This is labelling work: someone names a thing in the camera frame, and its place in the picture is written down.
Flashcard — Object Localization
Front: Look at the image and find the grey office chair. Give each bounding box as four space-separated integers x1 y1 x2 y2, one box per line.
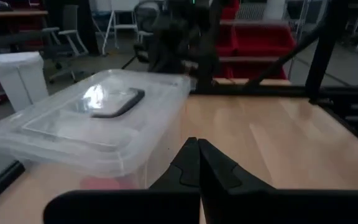
40 4 90 85

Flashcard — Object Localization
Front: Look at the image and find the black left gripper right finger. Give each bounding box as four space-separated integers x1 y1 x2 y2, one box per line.
198 138 358 224

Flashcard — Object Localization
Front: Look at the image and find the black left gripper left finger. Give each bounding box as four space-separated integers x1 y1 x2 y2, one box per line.
44 136 201 224

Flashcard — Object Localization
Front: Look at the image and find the white waste bin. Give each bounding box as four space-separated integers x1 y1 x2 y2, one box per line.
0 51 50 113

